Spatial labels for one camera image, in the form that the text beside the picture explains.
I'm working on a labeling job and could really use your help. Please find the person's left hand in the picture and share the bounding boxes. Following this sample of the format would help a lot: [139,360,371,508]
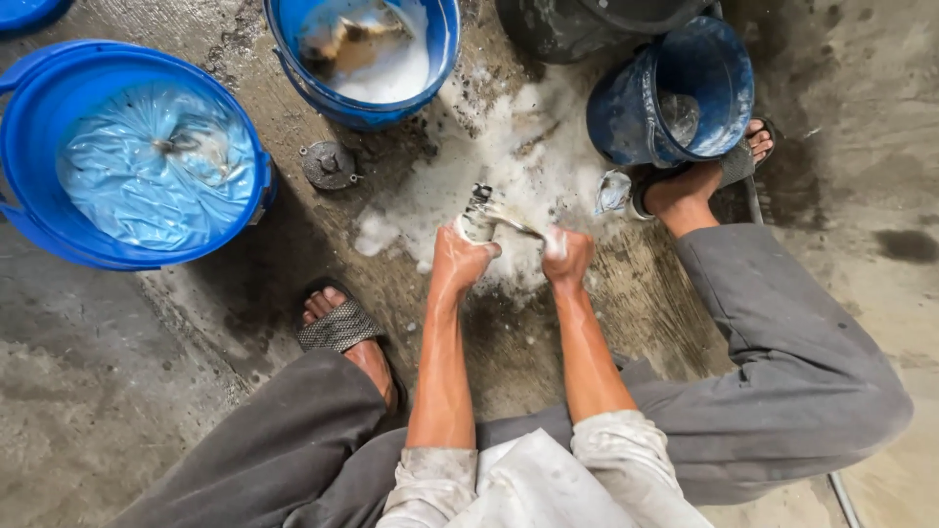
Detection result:
[430,216,503,295]

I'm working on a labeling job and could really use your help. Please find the black container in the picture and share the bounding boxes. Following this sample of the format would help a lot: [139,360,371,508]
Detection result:
[494,0,723,66]

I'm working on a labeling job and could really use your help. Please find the large blue plastic tub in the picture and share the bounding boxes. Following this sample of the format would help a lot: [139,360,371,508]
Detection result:
[0,39,279,272]

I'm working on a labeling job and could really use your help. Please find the round metal drain cover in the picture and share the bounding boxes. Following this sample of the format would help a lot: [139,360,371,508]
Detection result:
[298,140,362,192]

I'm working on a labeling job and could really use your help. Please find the soapy metal part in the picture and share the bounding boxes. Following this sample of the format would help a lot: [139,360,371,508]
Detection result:
[456,182,545,245]

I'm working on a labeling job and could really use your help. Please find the person's right hand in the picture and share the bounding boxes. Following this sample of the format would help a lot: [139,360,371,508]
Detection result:
[541,225,596,287]

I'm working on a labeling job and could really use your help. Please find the person's left sandal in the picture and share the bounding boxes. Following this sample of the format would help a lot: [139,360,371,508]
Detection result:
[295,276,409,416]

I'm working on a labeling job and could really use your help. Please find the person's sandal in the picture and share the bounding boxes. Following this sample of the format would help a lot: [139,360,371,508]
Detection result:
[295,276,409,416]
[629,116,780,221]

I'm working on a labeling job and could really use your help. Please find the grey hose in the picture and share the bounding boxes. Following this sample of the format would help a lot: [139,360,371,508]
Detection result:
[741,175,864,528]

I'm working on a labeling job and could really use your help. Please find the dirty blue bucket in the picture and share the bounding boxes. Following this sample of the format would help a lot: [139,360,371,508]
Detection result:
[585,15,756,169]

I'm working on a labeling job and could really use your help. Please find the blue plastic basin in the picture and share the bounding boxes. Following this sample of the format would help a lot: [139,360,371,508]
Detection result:
[0,0,74,33]

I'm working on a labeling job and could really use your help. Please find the person's right sandal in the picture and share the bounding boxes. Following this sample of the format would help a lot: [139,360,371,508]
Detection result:
[629,116,780,221]

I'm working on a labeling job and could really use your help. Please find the person's white shirt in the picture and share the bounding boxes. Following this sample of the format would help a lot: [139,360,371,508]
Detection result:
[375,409,715,528]

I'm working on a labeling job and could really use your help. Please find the clear plastic bag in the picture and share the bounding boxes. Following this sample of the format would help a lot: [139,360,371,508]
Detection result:
[593,169,634,217]

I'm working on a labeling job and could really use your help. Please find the blue plastic sheet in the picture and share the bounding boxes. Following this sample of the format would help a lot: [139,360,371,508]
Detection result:
[56,79,258,252]

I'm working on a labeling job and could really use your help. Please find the patch of soap foam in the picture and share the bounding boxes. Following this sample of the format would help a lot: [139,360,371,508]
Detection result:
[354,65,625,298]

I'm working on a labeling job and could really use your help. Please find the blue bucket with foam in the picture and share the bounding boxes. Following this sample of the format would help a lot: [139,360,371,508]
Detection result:
[263,0,462,133]

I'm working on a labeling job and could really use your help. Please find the person's grey trousers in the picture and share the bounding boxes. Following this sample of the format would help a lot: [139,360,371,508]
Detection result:
[103,223,915,528]

